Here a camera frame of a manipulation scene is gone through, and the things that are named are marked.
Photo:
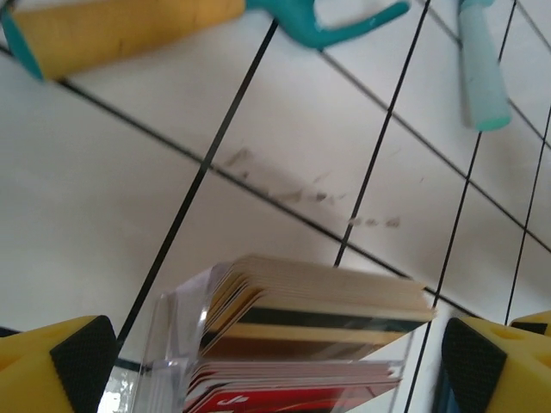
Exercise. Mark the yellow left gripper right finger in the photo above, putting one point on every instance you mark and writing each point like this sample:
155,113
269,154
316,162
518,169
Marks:
516,370

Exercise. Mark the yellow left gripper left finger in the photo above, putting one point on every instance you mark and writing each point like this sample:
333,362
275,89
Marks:
39,370

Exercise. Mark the gold card stack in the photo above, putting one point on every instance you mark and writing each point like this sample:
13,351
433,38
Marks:
323,297

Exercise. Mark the red card stack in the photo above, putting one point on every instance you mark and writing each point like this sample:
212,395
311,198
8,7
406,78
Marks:
280,387

